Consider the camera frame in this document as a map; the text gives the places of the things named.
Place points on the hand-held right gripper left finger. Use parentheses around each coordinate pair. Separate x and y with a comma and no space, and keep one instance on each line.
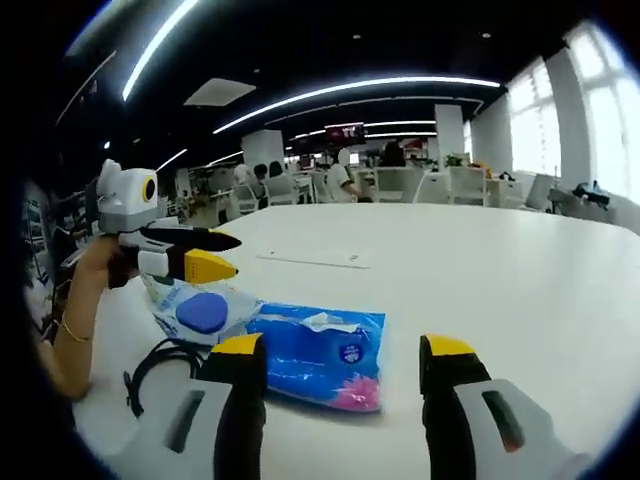
(160,430)

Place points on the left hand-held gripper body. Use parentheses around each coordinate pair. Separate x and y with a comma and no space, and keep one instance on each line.
(125,200)

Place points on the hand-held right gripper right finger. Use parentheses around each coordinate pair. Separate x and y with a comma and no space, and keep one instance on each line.
(475,440)

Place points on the blue wet wipes pack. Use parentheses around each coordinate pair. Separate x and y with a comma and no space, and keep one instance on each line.
(200,312)

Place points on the blue tissue pack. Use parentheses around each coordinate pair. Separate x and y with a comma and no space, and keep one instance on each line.
(320,360)

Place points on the person's left hand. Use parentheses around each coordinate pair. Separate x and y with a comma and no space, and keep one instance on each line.
(95,267)

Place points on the ceiling air conditioner unit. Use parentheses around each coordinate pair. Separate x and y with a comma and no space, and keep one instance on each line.
(220,91)

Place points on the diagonal ceiling light strip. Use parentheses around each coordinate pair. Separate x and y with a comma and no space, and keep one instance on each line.
(160,45)

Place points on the white table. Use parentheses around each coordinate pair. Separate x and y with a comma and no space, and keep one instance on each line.
(475,280)

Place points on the hanging display screen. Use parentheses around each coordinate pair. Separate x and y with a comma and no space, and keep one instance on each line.
(345,131)

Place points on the long ceiling light strip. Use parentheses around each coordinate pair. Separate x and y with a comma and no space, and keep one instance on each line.
(360,85)

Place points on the potted green plant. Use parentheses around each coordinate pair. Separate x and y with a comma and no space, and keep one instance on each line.
(455,160)

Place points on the dark bag with teal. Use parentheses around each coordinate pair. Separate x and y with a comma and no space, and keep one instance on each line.
(592,193)

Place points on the small yellow object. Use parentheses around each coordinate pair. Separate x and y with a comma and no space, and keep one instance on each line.
(482,164)

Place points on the narrow window with blinds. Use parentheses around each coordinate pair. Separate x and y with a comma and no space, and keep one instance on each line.
(535,125)

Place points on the wide window with blinds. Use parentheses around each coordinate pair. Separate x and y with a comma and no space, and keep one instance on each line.
(610,115)

